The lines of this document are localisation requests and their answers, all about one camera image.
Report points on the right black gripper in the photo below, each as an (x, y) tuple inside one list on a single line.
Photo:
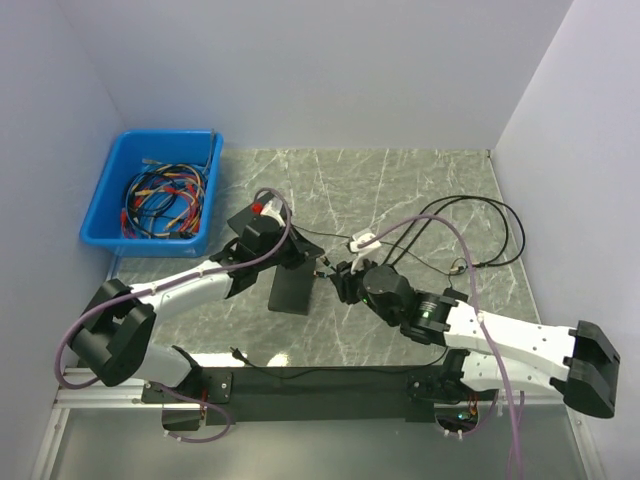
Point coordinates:
[(344, 281)]

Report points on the black power adapter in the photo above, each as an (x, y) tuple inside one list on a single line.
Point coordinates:
[(452, 293)]

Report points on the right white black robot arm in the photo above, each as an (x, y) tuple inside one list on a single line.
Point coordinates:
[(489, 351)]

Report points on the black network switch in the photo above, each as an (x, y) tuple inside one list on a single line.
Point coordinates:
[(291, 289), (246, 224)]

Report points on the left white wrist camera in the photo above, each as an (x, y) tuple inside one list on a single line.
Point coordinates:
[(273, 208)]

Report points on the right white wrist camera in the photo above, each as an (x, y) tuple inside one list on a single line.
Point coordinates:
[(364, 247)]

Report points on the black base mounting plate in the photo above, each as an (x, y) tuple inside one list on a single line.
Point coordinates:
[(411, 393)]

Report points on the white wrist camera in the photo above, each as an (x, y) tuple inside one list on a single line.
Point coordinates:
[(364, 247), (273, 208)]

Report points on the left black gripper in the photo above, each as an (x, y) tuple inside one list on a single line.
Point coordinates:
[(302, 249)]

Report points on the blue plastic bin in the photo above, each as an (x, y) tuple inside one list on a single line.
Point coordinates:
[(155, 197)]

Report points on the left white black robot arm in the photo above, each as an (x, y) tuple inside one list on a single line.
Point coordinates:
[(113, 336)]

